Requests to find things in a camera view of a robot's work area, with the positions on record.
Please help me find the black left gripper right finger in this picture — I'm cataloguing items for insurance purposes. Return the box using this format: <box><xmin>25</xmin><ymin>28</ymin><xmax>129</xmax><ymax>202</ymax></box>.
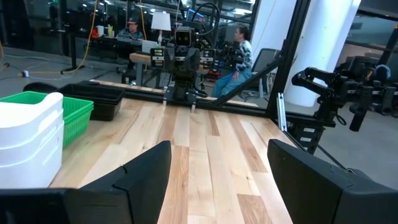
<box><xmin>267</xmin><ymin>139</ymin><xmax>398</xmax><ymax>224</ymax></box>

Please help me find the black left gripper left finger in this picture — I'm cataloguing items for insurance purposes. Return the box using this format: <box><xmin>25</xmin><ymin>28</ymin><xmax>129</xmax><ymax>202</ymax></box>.
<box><xmin>0</xmin><ymin>139</ymin><xmax>173</xmax><ymax>224</ymax></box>

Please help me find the wooden background table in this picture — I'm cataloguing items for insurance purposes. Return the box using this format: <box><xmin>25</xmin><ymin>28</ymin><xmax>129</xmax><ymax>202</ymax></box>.
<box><xmin>129</xmin><ymin>52</ymin><xmax>215</xmax><ymax>88</ymax></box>

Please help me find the white lamp shade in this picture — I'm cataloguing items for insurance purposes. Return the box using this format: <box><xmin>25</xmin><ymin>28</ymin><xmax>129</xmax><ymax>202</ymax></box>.
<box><xmin>150</xmin><ymin>11</ymin><xmax>172</xmax><ymax>46</ymax></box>

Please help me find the person with cap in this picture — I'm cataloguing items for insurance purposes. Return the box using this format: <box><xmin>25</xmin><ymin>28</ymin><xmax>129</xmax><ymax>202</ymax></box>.
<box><xmin>117</xmin><ymin>17</ymin><xmax>146</xmax><ymax>41</ymax></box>

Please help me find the seated person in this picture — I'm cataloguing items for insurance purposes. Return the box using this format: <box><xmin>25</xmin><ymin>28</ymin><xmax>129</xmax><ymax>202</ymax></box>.
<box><xmin>211</xmin><ymin>26</ymin><xmax>254</xmax><ymax>99</ymax></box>

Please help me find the black plastic basket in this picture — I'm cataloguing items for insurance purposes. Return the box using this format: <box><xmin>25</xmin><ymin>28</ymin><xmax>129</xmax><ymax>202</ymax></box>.
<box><xmin>90</xmin><ymin>99</ymin><xmax>124</xmax><ymax>122</ymax></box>
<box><xmin>57</xmin><ymin>83</ymin><xmax>126</xmax><ymax>105</ymax></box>

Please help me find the grey office chair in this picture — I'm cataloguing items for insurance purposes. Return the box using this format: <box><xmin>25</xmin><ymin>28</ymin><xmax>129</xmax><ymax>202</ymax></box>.
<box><xmin>239</xmin><ymin>48</ymin><xmax>282</xmax><ymax>102</ymax></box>

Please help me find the silver aluminium bar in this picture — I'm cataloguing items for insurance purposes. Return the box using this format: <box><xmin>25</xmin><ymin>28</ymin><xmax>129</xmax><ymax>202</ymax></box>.
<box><xmin>276</xmin><ymin>92</ymin><xmax>287</xmax><ymax>132</ymax></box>

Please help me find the white round pillar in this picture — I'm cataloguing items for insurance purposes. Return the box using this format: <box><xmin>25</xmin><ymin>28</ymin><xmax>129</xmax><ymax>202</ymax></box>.
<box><xmin>251</xmin><ymin>0</ymin><xmax>361</xmax><ymax>108</ymax></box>

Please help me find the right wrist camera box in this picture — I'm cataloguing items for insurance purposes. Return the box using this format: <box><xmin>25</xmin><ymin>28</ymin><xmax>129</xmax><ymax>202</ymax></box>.
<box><xmin>174</xmin><ymin>26</ymin><xmax>198</xmax><ymax>48</ymax></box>

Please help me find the yellow hanging cable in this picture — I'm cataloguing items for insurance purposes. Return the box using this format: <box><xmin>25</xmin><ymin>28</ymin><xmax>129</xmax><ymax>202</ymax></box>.
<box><xmin>138</xmin><ymin>0</ymin><xmax>147</xmax><ymax>40</ymax></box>
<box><xmin>60</xmin><ymin>0</ymin><xmax>100</xmax><ymax>75</ymax></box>

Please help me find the black leader arm with handle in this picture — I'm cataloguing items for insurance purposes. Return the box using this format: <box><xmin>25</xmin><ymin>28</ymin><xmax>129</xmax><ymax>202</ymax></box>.
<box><xmin>291</xmin><ymin>55</ymin><xmax>398</xmax><ymax>132</ymax></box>

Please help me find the black aluminium table frame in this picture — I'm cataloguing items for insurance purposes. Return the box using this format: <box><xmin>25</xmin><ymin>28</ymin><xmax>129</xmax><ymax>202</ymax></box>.
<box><xmin>77</xmin><ymin>0</ymin><xmax>352</xmax><ymax>175</ymax></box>

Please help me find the black cable loop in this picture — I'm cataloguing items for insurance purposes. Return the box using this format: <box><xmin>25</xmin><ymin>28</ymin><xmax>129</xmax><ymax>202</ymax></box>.
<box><xmin>22</xmin><ymin>82</ymin><xmax>60</xmax><ymax>93</ymax></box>

